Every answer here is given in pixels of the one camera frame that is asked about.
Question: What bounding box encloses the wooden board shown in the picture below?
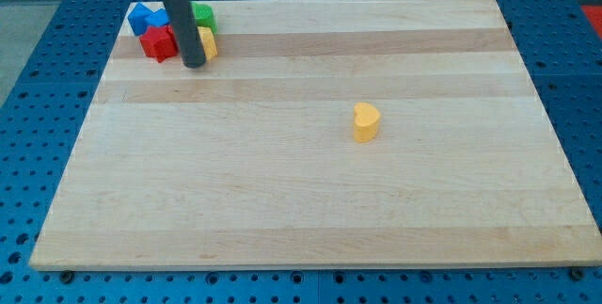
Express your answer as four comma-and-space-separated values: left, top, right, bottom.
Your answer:
30, 0, 601, 271

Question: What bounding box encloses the red star block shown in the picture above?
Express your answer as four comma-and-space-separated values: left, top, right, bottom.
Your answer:
139, 25, 179, 63

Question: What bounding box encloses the blue block left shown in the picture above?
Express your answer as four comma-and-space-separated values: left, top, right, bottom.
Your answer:
127, 3, 153, 36

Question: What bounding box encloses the yellow block behind rod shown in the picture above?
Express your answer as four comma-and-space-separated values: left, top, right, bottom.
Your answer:
198, 26, 218, 60

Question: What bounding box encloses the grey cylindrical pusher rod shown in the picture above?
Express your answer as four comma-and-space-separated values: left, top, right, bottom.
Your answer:
163, 0, 206, 69

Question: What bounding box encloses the green block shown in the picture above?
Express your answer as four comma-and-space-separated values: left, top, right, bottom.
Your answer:
191, 2, 217, 33

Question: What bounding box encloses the red object at right edge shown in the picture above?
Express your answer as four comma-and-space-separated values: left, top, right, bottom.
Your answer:
581, 5, 602, 38

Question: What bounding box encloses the blue block small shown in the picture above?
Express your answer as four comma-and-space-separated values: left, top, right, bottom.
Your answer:
144, 8, 169, 27

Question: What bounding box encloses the yellow heart block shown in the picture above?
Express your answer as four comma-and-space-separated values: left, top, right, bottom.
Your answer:
353, 102, 382, 143

